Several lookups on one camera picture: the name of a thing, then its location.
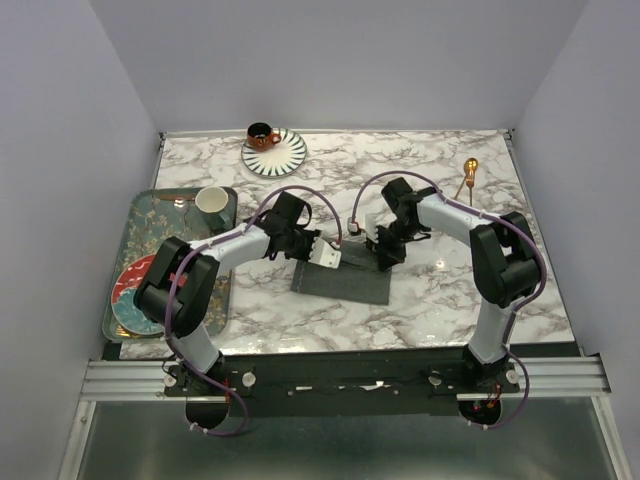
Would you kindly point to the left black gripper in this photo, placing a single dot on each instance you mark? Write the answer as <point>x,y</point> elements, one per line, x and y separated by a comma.
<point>310,235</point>

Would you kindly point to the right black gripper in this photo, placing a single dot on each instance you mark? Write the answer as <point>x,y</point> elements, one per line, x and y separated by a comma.
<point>388,256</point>

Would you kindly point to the grey cloth napkin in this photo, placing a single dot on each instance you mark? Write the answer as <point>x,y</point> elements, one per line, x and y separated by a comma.
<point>357,278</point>

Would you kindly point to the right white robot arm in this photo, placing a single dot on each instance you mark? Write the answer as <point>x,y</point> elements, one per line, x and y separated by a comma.
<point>508,268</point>

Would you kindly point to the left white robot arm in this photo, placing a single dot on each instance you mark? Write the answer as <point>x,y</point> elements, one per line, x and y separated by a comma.
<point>176,288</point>

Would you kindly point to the white striped saucer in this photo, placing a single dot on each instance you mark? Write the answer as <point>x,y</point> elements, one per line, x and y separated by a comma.
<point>280,160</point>

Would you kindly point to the white and green cup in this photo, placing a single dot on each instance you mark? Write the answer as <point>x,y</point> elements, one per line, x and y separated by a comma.
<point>215,205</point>

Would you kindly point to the red and black cup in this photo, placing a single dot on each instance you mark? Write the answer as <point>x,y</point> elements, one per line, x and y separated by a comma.
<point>261,136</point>

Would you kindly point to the gold spoon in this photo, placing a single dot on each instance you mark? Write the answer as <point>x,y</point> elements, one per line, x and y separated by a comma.
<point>470,169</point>

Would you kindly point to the silver spoon on tray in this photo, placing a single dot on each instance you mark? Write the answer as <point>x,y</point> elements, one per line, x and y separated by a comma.
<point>181,205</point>

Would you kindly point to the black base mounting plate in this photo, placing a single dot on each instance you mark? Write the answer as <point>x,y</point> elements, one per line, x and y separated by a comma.
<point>438,381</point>

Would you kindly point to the red and blue plate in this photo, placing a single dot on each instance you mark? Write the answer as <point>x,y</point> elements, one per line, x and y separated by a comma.
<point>127,315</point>

